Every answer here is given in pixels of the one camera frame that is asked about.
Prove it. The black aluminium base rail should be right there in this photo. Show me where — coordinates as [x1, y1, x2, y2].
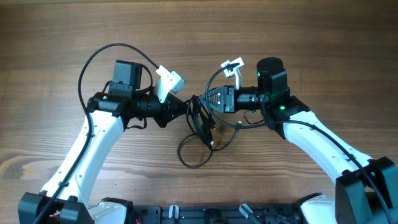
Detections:
[122, 203, 307, 224]

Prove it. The black usb cable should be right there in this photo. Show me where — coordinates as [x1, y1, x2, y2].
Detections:
[177, 95, 243, 170]

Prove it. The camera black cable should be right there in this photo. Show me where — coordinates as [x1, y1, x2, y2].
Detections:
[32, 43, 161, 224]
[205, 62, 394, 224]

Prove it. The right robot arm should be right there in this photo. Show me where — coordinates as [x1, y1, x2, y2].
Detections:
[200, 57, 397, 223]

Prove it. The left camera black cable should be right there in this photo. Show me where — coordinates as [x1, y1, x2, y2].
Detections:
[32, 43, 161, 224]

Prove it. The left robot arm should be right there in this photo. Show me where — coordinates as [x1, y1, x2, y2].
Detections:
[18, 60, 186, 223]

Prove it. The right camera black cable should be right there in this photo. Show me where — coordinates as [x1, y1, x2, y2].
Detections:
[205, 62, 394, 224]

